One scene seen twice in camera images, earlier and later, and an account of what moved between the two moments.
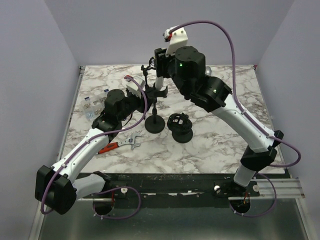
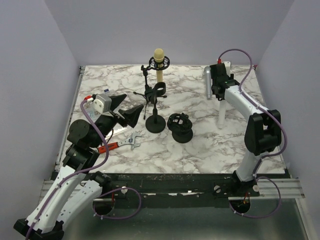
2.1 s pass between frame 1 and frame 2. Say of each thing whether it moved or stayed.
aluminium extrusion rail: stayed
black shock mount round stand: stayed
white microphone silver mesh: moved
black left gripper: moved
